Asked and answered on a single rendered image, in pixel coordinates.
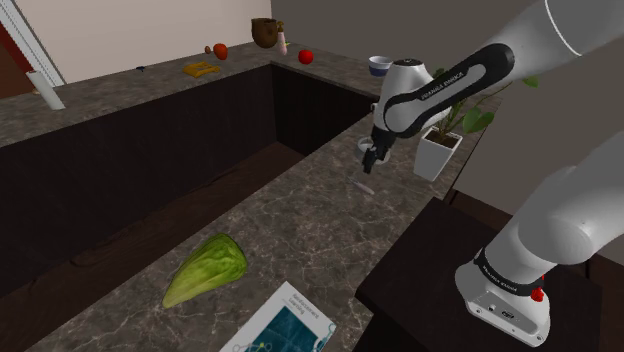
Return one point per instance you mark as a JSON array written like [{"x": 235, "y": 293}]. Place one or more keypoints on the white window frame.
[{"x": 29, "y": 41}]

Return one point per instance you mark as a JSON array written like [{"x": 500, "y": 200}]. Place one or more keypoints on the red apple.
[{"x": 305, "y": 56}]

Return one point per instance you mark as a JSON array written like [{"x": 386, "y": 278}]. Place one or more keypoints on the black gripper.
[{"x": 381, "y": 140}]

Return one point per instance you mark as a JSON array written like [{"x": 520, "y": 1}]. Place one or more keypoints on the green romaine lettuce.
[{"x": 207, "y": 269}]

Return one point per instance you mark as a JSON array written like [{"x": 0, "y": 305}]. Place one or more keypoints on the brown wooden vase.
[{"x": 264, "y": 32}]

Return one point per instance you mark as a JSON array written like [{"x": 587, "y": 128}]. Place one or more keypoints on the silver pen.
[{"x": 360, "y": 186}]

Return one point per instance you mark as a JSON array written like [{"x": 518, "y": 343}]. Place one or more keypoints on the dark robot stand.
[{"x": 419, "y": 292}]

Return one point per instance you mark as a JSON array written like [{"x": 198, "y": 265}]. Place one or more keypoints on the white and teal book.
[{"x": 285, "y": 326}]

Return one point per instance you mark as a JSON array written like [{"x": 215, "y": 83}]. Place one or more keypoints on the white and blue cup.
[{"x": 379, "y": 66}]

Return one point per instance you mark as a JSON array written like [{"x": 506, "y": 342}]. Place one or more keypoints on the yellow flat tool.
[{"x": 200, "y": 69}]

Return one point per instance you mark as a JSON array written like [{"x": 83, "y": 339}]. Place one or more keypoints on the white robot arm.
[{"x": 546, "y": 229}]

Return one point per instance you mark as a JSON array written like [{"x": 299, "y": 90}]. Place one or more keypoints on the red tomato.
[{"x": 221, "y": 51}]

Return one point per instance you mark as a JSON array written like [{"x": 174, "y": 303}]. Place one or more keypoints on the white paper towel roll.
[{"x": 45, "y": 90}]

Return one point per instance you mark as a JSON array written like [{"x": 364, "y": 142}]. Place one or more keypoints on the potted green plant white pot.
[{"x": 438, "y": 146}]

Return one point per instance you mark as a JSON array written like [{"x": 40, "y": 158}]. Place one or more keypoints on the small white bowl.
[{"x": 363, "y": 145}]

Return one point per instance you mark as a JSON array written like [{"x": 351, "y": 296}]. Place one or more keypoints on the pink bottle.
[{"x": 282, "y": 43}]

